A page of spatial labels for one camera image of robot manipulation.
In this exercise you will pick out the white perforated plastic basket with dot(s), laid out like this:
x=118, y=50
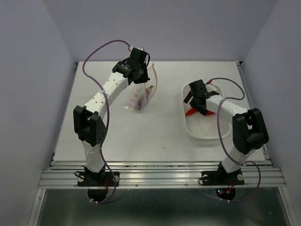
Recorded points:
x=204, y=127

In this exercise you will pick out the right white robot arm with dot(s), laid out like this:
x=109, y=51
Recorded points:
x=249, y=131

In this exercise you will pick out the green toy leaf vegetable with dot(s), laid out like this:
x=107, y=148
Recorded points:
x=142, y=94

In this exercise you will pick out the orange toy carrot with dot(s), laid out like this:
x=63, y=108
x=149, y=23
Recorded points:
x=191, y=112

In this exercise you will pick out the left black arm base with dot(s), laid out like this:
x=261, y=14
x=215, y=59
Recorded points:
x=101, y=187

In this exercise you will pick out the clear zip top bag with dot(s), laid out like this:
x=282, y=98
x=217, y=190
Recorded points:
x=131, y=100

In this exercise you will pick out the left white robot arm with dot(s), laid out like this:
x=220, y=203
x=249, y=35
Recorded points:
x=88, y=119

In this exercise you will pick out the aluminium rail frame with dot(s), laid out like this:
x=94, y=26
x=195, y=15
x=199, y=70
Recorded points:
x=159, y=166

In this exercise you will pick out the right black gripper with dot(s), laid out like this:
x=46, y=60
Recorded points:
x=192, y=103

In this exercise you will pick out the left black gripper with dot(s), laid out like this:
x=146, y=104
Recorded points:
x=145, y=78

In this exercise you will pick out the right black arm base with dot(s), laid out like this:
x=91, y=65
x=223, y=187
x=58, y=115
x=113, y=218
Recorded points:
x=223, y=181

